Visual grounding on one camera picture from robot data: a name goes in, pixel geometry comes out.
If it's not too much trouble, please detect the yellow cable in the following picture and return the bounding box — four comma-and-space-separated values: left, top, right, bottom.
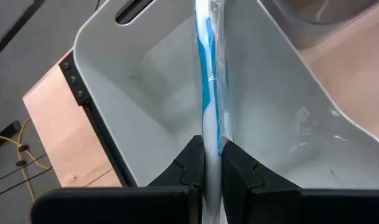
0, 117, 53, 202

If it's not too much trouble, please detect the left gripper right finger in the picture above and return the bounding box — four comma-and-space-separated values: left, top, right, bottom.
222, 139, 379, 224

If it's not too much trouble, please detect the clear grey plastic bin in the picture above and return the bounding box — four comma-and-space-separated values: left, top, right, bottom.
259, 0, 379, 50

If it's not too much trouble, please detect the white plastic bin with handle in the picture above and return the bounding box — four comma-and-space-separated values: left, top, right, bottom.
73, 0, 379, 189

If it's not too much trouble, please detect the blue toothbrush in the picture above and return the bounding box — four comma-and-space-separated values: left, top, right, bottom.
194, 0, 236, 224

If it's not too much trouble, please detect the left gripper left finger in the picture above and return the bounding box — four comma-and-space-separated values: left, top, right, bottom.
30, 135, 205, 224

